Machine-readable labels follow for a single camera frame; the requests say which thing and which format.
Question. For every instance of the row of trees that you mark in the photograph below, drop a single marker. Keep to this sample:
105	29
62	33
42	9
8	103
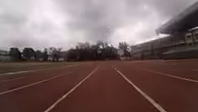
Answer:
86	53

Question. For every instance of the pale kerb strip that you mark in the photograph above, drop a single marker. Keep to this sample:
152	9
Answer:
14	72

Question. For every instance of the grandstand building with roof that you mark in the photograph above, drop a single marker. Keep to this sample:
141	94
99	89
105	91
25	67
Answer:
189	35

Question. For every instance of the red running track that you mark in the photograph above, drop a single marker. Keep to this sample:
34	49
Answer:
103	95

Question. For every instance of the grass field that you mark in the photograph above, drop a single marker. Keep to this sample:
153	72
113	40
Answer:
17	65

